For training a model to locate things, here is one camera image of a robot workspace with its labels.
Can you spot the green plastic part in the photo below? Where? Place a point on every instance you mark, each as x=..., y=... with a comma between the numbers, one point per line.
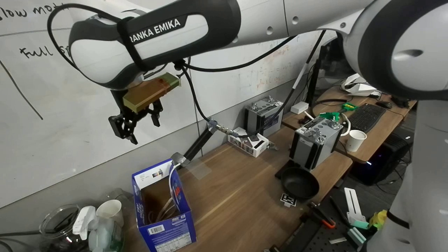
x=329, y=116
x=349, y=106

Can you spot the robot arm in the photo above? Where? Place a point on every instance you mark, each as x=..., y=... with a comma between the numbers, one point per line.
x=259, y=21

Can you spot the wooden desk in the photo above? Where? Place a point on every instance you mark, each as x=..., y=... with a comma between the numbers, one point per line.
x=381, y=131

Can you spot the yellow green plastic object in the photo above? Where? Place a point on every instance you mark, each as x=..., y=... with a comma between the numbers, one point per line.
x=378, y=219

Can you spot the teal block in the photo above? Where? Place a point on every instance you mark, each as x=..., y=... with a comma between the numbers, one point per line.
x=356, y=236

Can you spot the black and white marker tag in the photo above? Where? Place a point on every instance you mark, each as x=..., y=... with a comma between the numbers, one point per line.
x=288, y=200

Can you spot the black computer mouse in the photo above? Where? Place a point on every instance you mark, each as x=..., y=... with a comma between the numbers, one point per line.
x=384, y=104

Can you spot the black keyboard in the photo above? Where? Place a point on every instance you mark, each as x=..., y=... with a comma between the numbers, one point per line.
x=365, y=117

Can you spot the white paper cup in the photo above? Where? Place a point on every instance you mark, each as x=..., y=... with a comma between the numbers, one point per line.
x=111, y=210
x=355, y=140

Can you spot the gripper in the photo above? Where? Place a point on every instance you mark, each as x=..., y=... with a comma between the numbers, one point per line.
x=120, y=101

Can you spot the small white printed box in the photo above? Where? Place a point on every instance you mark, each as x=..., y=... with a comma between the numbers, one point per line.
x=249, y=143

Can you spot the black frying pan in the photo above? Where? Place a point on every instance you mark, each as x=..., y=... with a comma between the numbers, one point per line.
x=300, y=183

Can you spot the white plastic bracket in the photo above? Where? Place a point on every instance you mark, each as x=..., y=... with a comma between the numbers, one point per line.
x=352, y=206

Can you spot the white crumpled paper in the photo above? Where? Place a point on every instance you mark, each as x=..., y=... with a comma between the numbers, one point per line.
x=360, y=87

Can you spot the black computer tower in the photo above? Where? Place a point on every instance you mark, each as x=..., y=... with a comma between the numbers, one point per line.
x=381, y=161

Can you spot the glass jar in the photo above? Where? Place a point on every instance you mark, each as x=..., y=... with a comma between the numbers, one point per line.
x=57, y=224

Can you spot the white spray bottle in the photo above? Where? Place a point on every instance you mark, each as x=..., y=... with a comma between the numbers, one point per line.
x=101, y=234

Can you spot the monitor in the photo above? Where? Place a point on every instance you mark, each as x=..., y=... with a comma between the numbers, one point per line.
x=332, y=66

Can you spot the blue cardboard box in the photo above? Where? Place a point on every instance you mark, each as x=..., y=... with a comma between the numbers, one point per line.
x=168, y=231

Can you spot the whiteboard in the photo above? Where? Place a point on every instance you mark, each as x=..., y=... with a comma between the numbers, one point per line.
x=52, y=122

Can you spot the small white adapter box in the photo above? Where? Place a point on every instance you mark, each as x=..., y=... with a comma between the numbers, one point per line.
x=299, y=107

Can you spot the grey battery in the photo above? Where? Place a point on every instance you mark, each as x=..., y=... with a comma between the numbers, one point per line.
x=313, y=145
x=260, y=117

